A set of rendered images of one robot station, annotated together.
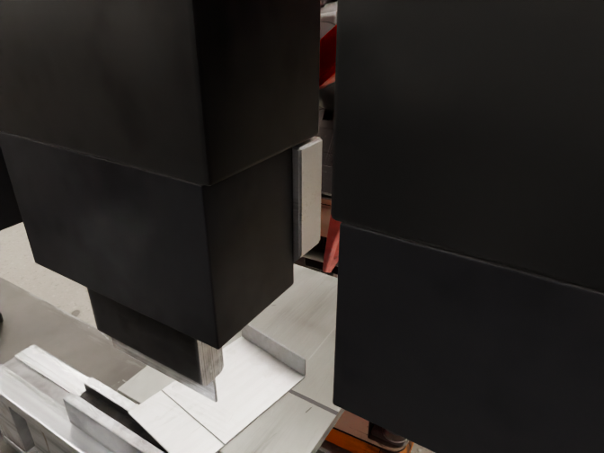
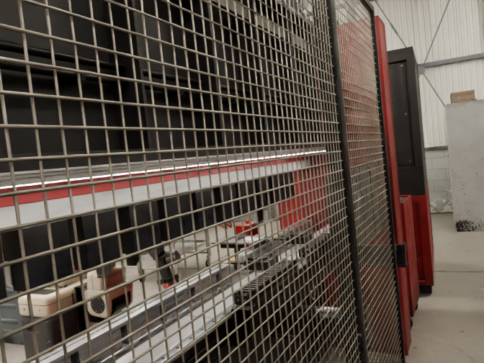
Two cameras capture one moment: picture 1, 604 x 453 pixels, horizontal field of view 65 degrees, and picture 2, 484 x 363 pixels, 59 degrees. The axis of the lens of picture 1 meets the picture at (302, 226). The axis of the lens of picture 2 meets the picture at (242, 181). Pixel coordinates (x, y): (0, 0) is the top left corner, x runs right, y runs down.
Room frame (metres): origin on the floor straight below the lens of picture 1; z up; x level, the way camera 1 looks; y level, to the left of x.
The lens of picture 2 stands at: (0.48, 2.47, 1.46)
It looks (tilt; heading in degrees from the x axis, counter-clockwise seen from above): 3 degrees down; 266
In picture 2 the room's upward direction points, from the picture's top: 6 degrees counter-clockwise
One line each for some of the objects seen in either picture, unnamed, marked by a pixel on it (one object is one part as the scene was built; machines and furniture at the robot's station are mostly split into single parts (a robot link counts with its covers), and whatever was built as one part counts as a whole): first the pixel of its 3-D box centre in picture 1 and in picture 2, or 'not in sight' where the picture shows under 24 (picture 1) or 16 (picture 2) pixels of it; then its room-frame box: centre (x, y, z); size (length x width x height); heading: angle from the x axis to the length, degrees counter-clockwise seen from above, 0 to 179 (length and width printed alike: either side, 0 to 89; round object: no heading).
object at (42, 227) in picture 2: not in sight; (38, 253); (0.98, 1.26, 1.26); 0.15 x 0.09 x 0.17; 58
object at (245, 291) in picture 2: not in sight; (269, 279); (0.32, 0.96, 1.02); 0.44 x 0.06 x 0.04; 58
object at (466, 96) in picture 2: not in sight; (462, 97); (-3.57, -4.06, 2.05); 0.88 x 0.33 x 0.20; 62
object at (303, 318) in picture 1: (283, 344); (238, 240); (0.38, 0.02, 1.00); 0.26 x 0.18 x 0.01; 148
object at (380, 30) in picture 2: not in sight; (335, 190); (-0.41, -0.64, 1.15); 0.85 x 0.25 x 2.30; 148
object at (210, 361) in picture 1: (152, 317); (258, 216); (0.25, 0.10, 1.13); 0.10 x 0.02 x 0.10; 58
